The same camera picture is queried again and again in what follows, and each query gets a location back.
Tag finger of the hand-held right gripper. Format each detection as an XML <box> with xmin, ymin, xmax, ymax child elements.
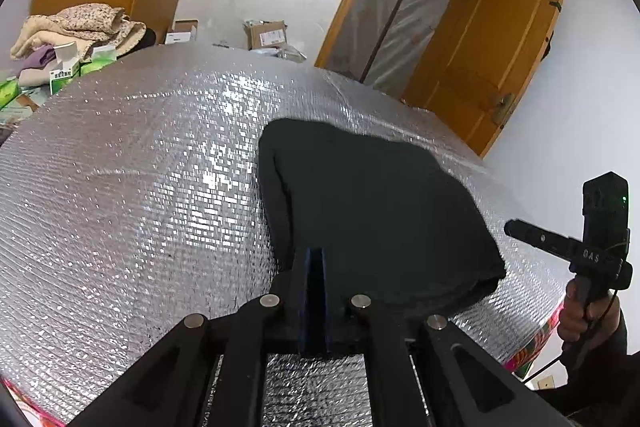
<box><xmin>505</xmin><ymin>219</ymin><xmax>583</xmax><ymax>260</ymax></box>

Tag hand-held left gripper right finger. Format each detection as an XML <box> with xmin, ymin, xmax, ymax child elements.
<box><xmin>313</xmin><ymin>248</ymin><xmax>576</xmax><ymax>427</ymax></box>

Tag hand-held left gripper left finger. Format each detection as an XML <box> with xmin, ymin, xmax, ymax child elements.
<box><xmin>67</xmin><ymin>248</ymin><xmax>314</xmax><ymax>427</ymax></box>

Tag black pants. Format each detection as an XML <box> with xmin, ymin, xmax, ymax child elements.
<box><xmin>256</xmin><ymin>118</ymin><xmax>507</xmax><ymax>323</ymax></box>

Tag person's right forearm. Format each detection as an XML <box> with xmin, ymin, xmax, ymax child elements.
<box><xmin>580</xmin><ymin>302</ymin><xmax>640</xmax><ymax>408</ymax></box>

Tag person's right hand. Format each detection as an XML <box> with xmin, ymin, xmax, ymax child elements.
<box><xmin>560</xmin><ymin>294</ymin><xmax>622</xmax><ymax>344</ymax></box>

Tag wooden door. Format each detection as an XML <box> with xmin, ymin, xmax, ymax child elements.
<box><xmin>400</xmin><ymin>0</ymin><xmax>570</xmax><ymax>158</ymax></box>

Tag silver foil mat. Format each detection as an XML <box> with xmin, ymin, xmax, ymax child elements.
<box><xmin>0</xmin><ymin>44</ymin><xmax>568</xmax><ymax>427</ymax></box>

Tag pale green parcel bag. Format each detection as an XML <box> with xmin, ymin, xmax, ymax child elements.
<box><xmin>250</xmin><ymin>47</ymin><xmax>308</xmax><ymax>64</ymax></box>

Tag brown cardboard box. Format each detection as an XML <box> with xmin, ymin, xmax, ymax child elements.
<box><xmin>243</xmin><ymin>19</ymin><xmax>290</xmax><ymax>52</ymax></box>

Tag white carton box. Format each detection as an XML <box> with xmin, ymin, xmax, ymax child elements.
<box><xmin>165</xmin><ymin>19</ymin><xmax>198</xmax><ymax>46</ymax></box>

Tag green tissue pack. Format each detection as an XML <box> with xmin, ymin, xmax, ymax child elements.
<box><xmin>80</xmin><ymin>47</ymin><xmax>118</xmax><ymax>75</ymax></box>
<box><xmin>0</xmin><ymin>77</ymin><xmax>23</xmax><ymax>108</ymax></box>

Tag white green medicine box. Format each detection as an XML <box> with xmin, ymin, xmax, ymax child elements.
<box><xmin>49</xmin><ymin>44</ymin><xmax>81</xmax><ymax>95</ymax></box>

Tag floral tablecloth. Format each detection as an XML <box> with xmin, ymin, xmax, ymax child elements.
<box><xmin>0</xmin><ymin>87</ymin><xmax>41</xmax><ymax>128</ymax></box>

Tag beige folded cloth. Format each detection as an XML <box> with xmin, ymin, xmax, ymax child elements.
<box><xmin>17</xmin><ymin>67</ymin><xmax>53</xmax><ymax>88</ymax></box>

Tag floral beige blanket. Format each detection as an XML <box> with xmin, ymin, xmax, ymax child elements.
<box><xmin>10</xmin><ymin>4</ymin><xmax>147</xmax><ymax>60</ymax></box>

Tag purple folded cloth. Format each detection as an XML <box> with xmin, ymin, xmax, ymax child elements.
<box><xmin>17</xmin><ymin>44</ymin><xmax>56</xmax><ymax>72</ymax></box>

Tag black cable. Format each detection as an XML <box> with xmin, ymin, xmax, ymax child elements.
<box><xmin>522</xmin><ymin>289</ymin><xmax>621</xmax><ymax>383</ymax></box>

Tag metal door handle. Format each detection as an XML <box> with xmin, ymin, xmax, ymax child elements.
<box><xmin>482</xmin><ymin>93</ymin><xmax>517</xmax><ymax>125</ymax></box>

